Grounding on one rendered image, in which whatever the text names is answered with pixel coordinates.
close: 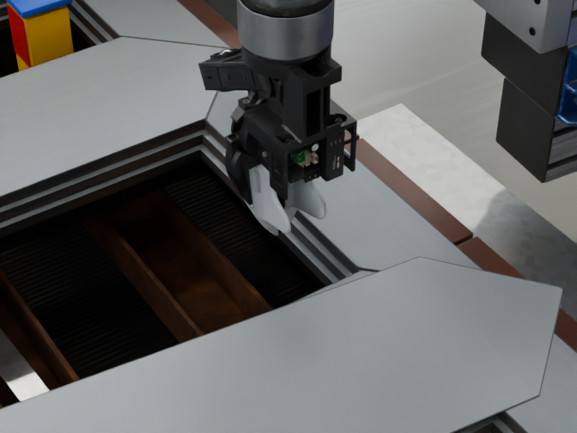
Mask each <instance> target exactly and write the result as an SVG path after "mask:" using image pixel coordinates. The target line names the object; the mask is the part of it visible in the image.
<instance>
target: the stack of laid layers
mask: <svg viewBox="0 0 577 433"><path fill-rule="evenodd" d="M72 1H73V3H69V4H66V6H67V7H68V11H69V17H70V26H71V27H72V28H73V29H74V30H75V31H76V32H77V33H78V34H79V35H80V36H81V37H82V38H83V39H84V40H85V41H86V42H87V43H88V44H89V45H90V46H96V45H99V44H101V43H104V42H107V41H109V40H114V39H117V38H119V37H121V36H118V35H117V34H116V33H115V32H114V31H113V30H112V29H111V28H110V27H109V26H108V25H107V24H106V23H105V22H104V21H103V20H102V19H101V18H100V17H99V16H97V15H96V14H95V13H94V12H93V10H91V8H89V6H87V4H85V2H83V0H72ZM7 5H8V3H7V1H6V0H0V30H2V29H5V28H7V27H10V24H9V15H8V10H7ZM206 119H207V118H206ZM206 119H203V120H200V121H198V122H196V123H194V124H191V125H188V126H185V127H183V128H180V129H178V130H176V131H171V132H169V133H167V134H165V135H162V136H159V137H156V138H154V139H151V140H149V141H147V142H144V143H140V144H138V145H136V146H133V147H130V148H128V149H125V150H122V151H119V152H118V153H115V154H113V155H110V156H107V157H104V158H101V159H99V160H97V161H95V162H90V163H89V164H86V165H84V166H81V167H79V168H75V169H72V170H70V171H68V172H66V173H63V174H60V175H57V176H55V177H52V178H50V179H48V180H43V181H41V182H39V183H37V184H34V185H31V186H28V187H26V188H23V189H21V190H19V191H16V192H12V193H10V194H8V195H5V196H2V197H1V198H0V238H3V237H4V236H7V235H11V234H13V233H15V232H17V231H20V230H22V229H25V228H28V227H30V226H33V225H34V224H37V223H41V222H43V221H45V220H48V219H50V218H53V217H56V216H58V215H61V214H63V213H65V212H67V211H70V210H74V209H75V208H78V207H80V206H83V205H85V204H88V203H91V202H93V201H95V200H97V199H100V198H104V197H106V196H108V195H111V194H113V193H115V192H119V191H121V190H124V189H125V188H128V187H130V186H134V185H136V184H138V183H141V182H143V181H145V180H149V179H151V178H154V177H155V176H158V175H160V174H164V173H166V172H169V171H171V170H174V169H175V168H179V167H182V166H184V165H186V164H188V163H191V162H194V161H196V160H199V159H202V160H203V161H204V162H205V163H206V164H207V165H208V166H209V167H210V168H211V169H212V170H213V171H214V172H215V173H216V174H217V175H218V176H219V177H220V178H221V179H222V181H223V182H224V183H225V184H226V185H227V186H228V187H229V188H230V189H231V190H232V191H233V192H234V193H235V194H236V195H237V196H238V197H239V198H240V199H241V200H242V201H243V202H244V203H245V204H246V202H245V201H244V199H243V198H242V197H241V196H240V194H239V192H238V191H237V189H236V188H235V186H234V184H233V182H232V181H231V180H230V178H229V176H228V173H227V170H226V166H225V155H226V149H227V143H226V140H225V139H224V138H223V137H222V136H221V135H220V134H219V133H218V132H217V131H216V130H215V129H214V128H213V127H212V126H211V125H210V124H209V123H208V122H207V121H206ZM246 205H247V204H246ZM290 226H291V232H290V233H289V234H285V233H281V234H279V235H277V237H278V238H279V239H280V240H281V241H282V242H283V243H284V244H285V245H286V246H287V247H288V248H289V249H290V250H291V251H292V252H293V253H294V254H295V255H296V256H297V257H298V258H299V259H300V260H301V261H302V262H303V263H304V264H305V265H306V266H307V267H308V268H309V269H310V270H311V271H312V272H313V273H314V274H315V275H316V276H317V277H318V278H319V279H320V280H321V281H322V282H323V283H324V284H325V287H324V288H322V289H320V290H317V291H315V292H313V293H311V294H309V295H307V296H304V297H302V298H300V299H298V300H296V301H295V302H297V301H299V300H301V299H304V298H307V297H309V296H313V295H316V294H318V293H320V292H323V291H326V290H329V289H332V288H335V287H337V286H339V285H342V284H346V283H348V282H351V281H353V280H356V279H358V278H361V277H365V276H367V275H370V274H372V273H375V272H376V271H370V270H363V269H357V268H356V267H355V266H354V265H353V264H352V263H351V262H350V261H349V260H348V259H347V258H346V257H345V256H344V255H343V254H342V253H341V252H340V251H339V250H338V249H337V248H336V247H334V246H333V245H332V244H331V243H330V242H329V241H328V240H327V239H326V238H325V237H324V236H323V235H322V234H321V233H320V232H319V231H318V230H317V229H316V228H315V227H314V226H313V225H312V224H311V223H310V222H309V221H308V220H307V219H306V218H305V217H304V216H303V215H302V214H301V213H300V212H299V211H296V213H295V216H294V218H293V220H292V221H291V223H290ZM454 433H525V432H524V431H523V430H522V429H521V428H520V427H519V426H518V425H517V424H516V423H515V422H514V421H513V420H512V419H511V418H510V417H509V416H508V415H507V414H506V413H505V412H501V413H499V414H496V415H494V416H493V417H490V418H487V419H484V420H483V421H481V422H478V423H476V424H473V425H471V426H469V427H466V428H464V429H462V430H459V431H457V432H454Z"/></svg>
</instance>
